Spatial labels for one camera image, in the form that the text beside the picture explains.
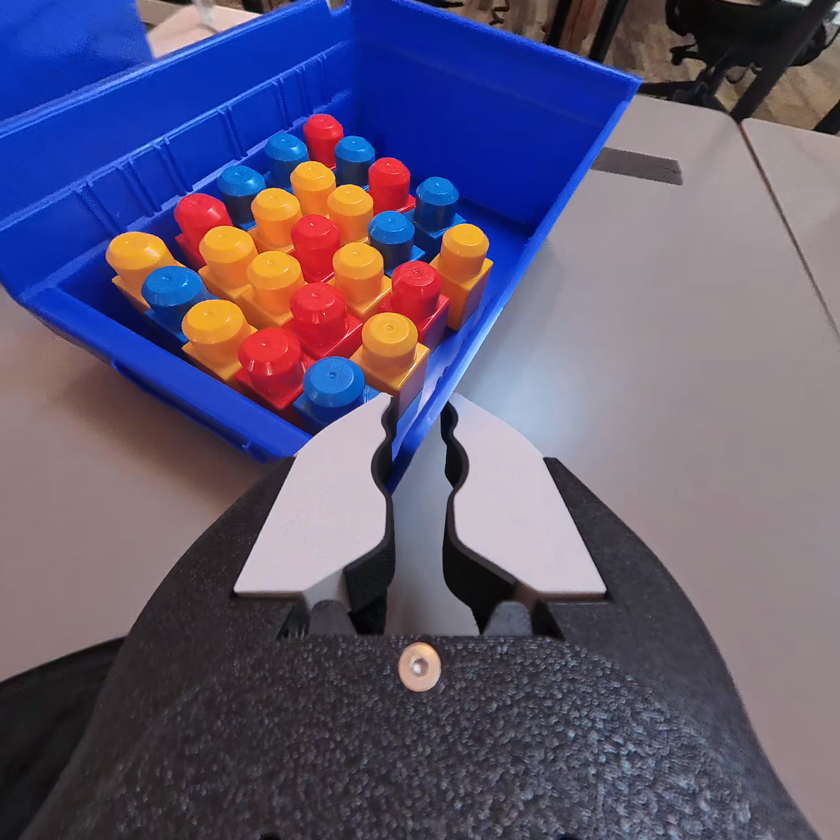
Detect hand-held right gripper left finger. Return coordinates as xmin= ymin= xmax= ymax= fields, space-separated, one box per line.
xmin=233 ymin=392 xmax=398 ymax=634

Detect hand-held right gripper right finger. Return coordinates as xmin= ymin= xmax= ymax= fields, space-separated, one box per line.
xmin=441 ymin=392 xmax=608 ymax=636

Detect pile of mega blocks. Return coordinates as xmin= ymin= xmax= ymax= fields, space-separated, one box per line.
xmin=105 ymin=113 xmax=494 ymax=434

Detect blue plastic bin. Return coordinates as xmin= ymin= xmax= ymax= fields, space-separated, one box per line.
xmin=0 ymin=0 xmax=153 ymax=120
xmin=0 ymin=0 xmax=643 ymax=494

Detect person's black pants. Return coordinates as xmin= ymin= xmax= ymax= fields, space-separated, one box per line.
xmin=0 ymin=637 xmax=129 ymax=840

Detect black tape piece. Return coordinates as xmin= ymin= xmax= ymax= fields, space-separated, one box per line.
xmin=591 ymin=147 xmax=683 ymax=185

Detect black office chair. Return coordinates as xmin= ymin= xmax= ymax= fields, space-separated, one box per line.
xmin=663 ymin=0 xmax=829 ymax=89

